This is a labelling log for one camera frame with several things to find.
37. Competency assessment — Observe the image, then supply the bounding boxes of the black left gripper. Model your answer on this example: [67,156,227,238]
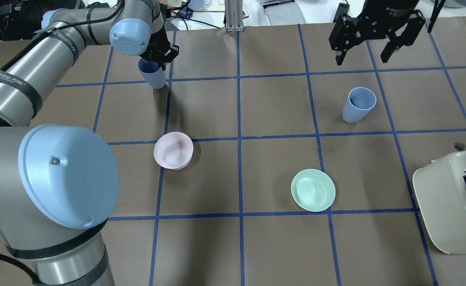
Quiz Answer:
[146,30,180,71]

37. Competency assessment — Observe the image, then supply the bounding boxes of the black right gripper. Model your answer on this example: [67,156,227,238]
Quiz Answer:
[328,0,426,66]

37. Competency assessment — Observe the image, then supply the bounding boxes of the blue cup moved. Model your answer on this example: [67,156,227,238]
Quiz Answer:
[342,87,377,124]
[137,58,166,89]

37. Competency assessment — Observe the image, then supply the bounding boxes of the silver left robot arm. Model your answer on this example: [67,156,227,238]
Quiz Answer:
[0,0,179,286]

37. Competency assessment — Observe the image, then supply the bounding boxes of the blue cup on desk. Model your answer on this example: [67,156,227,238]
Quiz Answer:
[186,0,205,10]

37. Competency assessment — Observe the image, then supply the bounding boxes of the pink bowl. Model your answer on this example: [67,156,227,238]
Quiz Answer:
[153,132,194,170]

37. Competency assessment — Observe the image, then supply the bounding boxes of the kitchen scale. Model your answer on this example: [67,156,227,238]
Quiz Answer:
[262,0,306,26]

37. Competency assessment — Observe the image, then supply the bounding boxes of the green bowl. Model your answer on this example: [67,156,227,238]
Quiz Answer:
[291,169,336,212]

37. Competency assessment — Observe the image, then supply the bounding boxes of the cream toaster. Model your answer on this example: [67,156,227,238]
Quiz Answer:
[412,151,466,254]

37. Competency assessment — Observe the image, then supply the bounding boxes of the aluminium frame post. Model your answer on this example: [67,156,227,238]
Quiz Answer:
[224,0,245,33]

